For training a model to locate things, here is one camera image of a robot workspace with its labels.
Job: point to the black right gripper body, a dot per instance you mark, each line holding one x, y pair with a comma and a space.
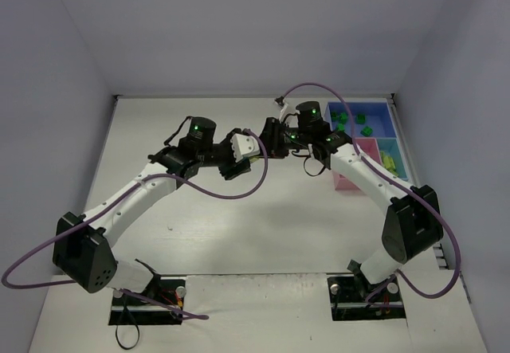
269, 137

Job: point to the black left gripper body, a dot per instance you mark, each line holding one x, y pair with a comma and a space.
232, 162

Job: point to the small green lego brick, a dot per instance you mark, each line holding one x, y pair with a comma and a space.
366, 131

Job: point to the lime lego brick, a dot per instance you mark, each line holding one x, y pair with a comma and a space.
386, 159
393, 171

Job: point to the dark green lego brick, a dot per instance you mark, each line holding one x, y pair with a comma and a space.
340, 117

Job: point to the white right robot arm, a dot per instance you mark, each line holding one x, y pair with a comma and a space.
411, 224

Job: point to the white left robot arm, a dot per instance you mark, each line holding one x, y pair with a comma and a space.
83, 247

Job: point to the pink plastic bin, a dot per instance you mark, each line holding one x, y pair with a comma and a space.
350, 172

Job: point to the light blue plastic bin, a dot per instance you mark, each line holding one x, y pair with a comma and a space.
390, 146

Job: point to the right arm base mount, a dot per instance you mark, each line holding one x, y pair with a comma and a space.
351, 299

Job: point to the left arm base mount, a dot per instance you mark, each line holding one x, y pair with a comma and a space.
125, 309

